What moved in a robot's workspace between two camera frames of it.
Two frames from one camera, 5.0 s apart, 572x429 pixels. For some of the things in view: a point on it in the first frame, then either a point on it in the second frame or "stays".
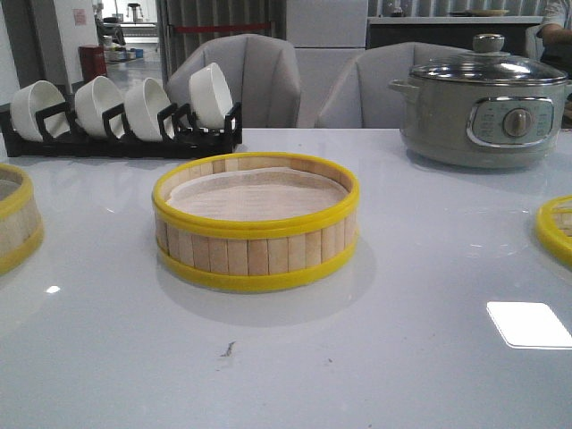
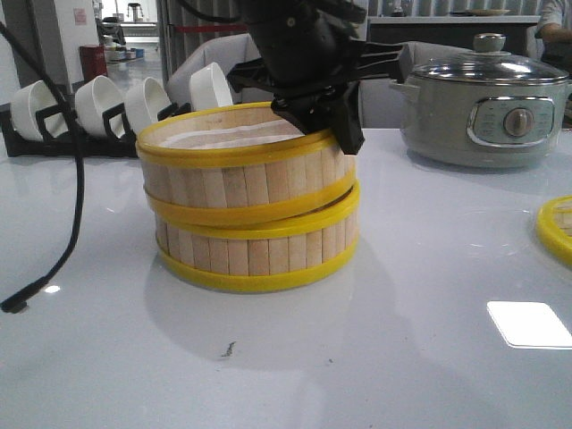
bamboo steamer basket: [21, 227] → [242, 164]
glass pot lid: [488, 63] stays
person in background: [556, 34] stays
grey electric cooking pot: [484, 126] stays
